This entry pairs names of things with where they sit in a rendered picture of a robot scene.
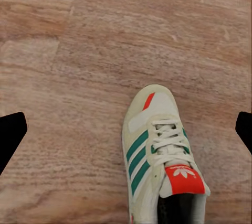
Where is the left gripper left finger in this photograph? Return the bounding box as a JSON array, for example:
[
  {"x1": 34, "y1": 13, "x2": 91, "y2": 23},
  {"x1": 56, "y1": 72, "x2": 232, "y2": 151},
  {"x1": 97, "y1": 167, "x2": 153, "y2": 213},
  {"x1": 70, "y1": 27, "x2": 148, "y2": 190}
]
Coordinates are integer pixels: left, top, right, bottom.
[{"x1": 0, "y1": 112, "x2": 27, "y2": 174}]

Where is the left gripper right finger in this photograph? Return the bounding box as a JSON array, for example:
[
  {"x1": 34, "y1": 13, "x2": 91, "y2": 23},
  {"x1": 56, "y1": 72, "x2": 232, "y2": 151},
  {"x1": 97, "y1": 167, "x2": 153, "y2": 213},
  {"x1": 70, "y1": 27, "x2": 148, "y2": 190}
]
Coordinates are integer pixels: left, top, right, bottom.
[{"x1": 235, "y1": 111, "x2": 252, "y2": 154}]

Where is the gym shoe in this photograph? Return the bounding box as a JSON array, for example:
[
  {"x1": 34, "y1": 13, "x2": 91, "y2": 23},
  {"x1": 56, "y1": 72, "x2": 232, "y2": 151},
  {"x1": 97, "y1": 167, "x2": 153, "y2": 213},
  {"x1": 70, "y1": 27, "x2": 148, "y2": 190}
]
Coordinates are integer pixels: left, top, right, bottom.
[{"x1": 122, "y1": 84, "x2": 211, "y2": 224}]

